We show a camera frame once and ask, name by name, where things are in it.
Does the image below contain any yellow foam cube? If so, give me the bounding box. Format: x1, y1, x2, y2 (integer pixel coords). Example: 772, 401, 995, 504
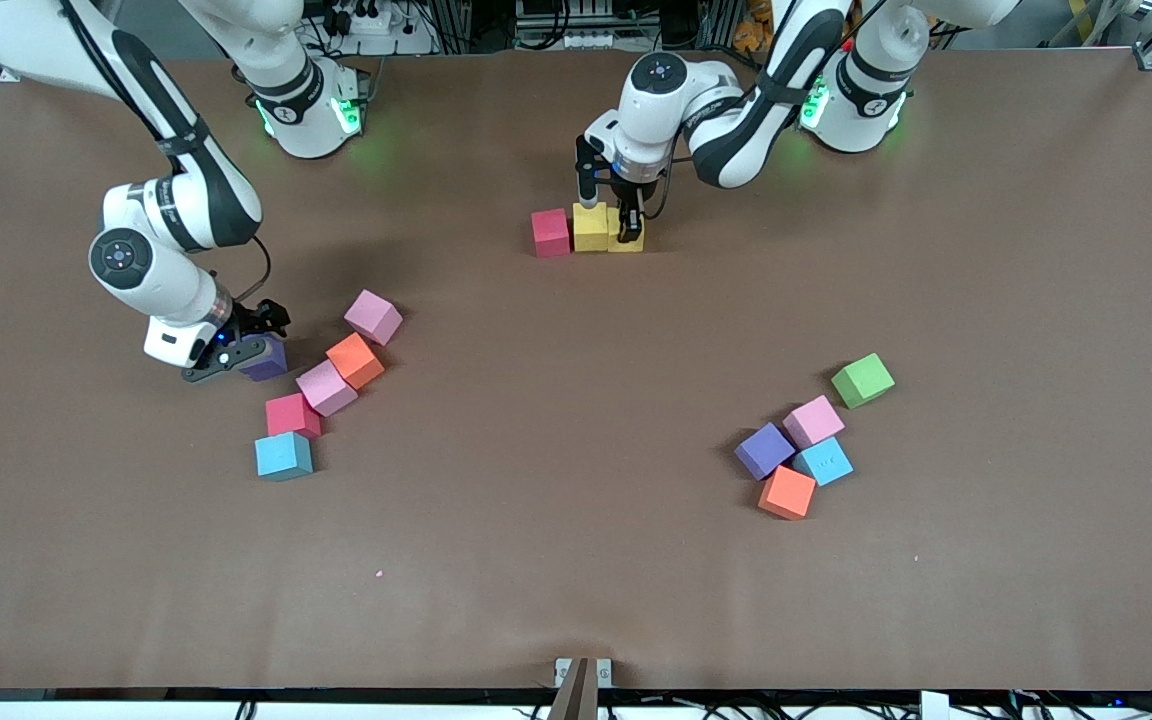
572, 202, 610, 253
606, 205, 649, 254

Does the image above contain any purple foam cube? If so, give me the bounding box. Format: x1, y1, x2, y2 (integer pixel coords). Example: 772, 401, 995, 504
734, 421, 797, 481
239, 338, 290, 383

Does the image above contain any red foam cube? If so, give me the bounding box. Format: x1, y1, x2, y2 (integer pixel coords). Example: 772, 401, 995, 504
531, 208, 573, 260
265, 392, 323, 441

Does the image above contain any pink foam cube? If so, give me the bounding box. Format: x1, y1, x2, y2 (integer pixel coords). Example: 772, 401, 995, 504
782, 394, 846, 450
343, 289, 405, 347
295, 359, 359, 418

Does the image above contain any blue foam cube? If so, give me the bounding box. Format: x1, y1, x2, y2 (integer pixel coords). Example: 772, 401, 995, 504
794, 436, 854, 488
254, 431, 315, 483

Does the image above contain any orange foam cube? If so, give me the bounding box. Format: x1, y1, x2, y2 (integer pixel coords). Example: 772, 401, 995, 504
757, 465, 818, 522
325, 332, 386, 391

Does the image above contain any orange snack bag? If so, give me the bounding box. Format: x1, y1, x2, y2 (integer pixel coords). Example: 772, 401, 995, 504
733, 0, 782, 53

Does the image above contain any white power strip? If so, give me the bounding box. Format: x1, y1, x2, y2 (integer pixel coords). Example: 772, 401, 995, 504
321, 0, 437, 57

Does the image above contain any green foam cube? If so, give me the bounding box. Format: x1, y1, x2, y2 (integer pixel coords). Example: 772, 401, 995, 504
830, 352, 896, 410

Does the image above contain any brown table cover sheet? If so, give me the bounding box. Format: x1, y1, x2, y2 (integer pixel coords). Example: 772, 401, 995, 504
0, 47, 1152, 693

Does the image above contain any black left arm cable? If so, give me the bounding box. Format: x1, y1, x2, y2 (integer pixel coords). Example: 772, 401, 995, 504
641, 150, 679, 223

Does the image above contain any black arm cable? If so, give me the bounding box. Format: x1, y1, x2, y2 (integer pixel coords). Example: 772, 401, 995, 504
641, 150, 679, 223
56, 0, 273, 306

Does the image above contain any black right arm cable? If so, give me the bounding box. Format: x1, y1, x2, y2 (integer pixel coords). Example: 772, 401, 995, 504
56, 0, 273, 306

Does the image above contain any metal table edge bracket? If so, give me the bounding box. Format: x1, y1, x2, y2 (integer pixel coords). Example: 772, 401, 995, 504
548, 657, 614, 720

